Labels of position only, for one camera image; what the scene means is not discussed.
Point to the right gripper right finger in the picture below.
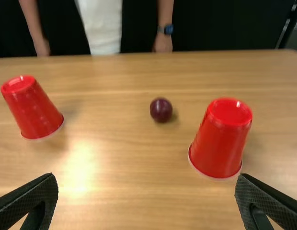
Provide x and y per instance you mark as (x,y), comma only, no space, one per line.
(263,195)

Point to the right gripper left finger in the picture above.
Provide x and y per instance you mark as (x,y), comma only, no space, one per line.
(26,196)

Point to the red cup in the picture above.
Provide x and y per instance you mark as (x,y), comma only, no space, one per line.
(31,112)
(220,143)

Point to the dark red ball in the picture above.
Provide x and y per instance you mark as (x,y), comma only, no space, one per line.
(161,110)

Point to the person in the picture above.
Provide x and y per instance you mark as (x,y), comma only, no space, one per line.
(103,24)

